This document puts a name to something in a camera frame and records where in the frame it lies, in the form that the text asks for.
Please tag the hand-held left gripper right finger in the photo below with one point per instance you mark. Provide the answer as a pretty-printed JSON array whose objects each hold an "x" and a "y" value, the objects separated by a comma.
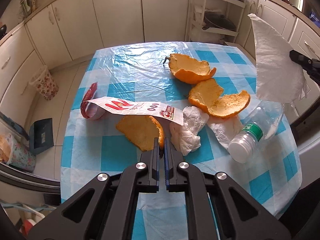
[{"x": 167, "y": 175}]

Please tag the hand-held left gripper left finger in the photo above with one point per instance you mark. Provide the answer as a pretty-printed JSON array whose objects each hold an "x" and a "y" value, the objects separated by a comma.
[{"x": 156, "y": 175}]

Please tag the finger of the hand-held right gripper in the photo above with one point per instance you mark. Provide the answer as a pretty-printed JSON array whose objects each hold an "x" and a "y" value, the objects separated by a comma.
[
  {"x": 315, "y": 72},
  {"x": 303, "y": 60}
]

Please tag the large white paper towel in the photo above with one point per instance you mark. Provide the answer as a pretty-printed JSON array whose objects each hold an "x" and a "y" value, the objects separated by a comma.
[{"x": 275, "y": 62}]

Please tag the small orange peel piece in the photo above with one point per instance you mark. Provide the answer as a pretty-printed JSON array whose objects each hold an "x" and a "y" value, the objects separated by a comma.
[{"x": 140, "y": 130}]

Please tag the white tissue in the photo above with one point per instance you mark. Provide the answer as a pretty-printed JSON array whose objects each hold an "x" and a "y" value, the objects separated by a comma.
[
  {"x": 190, "y": 132},
  {"x": 221, "y": 130}
]

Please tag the red white paper wrapper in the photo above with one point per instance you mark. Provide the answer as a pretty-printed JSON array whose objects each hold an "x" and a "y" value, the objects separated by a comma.
[{"x": 130, "y": 106}]

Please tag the clear bottle green label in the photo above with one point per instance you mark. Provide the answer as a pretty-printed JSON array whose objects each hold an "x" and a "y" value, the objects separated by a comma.
[{"x": 246, "y": 142}]

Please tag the long curled orange peel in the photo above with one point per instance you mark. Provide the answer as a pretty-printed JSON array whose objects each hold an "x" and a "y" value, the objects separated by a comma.
[{"x": 225, "y": 105}]

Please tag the cupped orange peel with stem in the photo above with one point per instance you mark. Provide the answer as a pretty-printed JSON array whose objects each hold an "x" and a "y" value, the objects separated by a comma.
[{"x": 190, "y": 72}]

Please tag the floral bin with liner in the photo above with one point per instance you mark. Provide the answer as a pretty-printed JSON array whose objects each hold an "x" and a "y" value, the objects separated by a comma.
[{"x": 22, "y": 158}]

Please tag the blue checkered covered table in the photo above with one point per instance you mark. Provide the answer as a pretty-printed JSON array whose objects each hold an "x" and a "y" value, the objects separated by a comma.
[{"x": 112, "y": 152}]

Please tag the cream drawer cabinets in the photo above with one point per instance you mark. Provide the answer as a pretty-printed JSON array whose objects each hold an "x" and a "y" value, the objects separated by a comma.
[{"x": 270, "y": 12}]

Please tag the black pan with glass lid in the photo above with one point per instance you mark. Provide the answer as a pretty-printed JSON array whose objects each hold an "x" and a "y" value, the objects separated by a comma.
[{"x": 220, "y": 21}]

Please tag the clear plastic table sheet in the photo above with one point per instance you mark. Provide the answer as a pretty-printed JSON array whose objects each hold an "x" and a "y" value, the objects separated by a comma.
[{"x": 140, "y": 62}]

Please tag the white storage rack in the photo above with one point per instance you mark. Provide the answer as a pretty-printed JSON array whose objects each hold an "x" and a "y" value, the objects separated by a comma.
[{"x": 192, "y": 12}]

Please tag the dark dustpan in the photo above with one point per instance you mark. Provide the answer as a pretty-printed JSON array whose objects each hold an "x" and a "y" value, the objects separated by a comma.
[{"x": 41, "y": 135}]

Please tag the floral waste basket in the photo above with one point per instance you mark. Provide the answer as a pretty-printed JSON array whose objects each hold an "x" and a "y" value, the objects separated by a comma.
[{"x": 46, "y": 86}]

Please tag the cream base cabinets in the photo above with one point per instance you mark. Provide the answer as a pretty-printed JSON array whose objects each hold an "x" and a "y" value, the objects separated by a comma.
[{"x": 115, "y": 12}]

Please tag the metal utensil rack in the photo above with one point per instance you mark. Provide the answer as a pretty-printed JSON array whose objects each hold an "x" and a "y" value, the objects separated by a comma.
[{"x": 26, "y": 2}]

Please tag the metal sliding door frame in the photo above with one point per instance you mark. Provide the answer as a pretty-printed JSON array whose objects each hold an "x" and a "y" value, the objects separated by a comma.
[{"x": 25, "y": 180}]

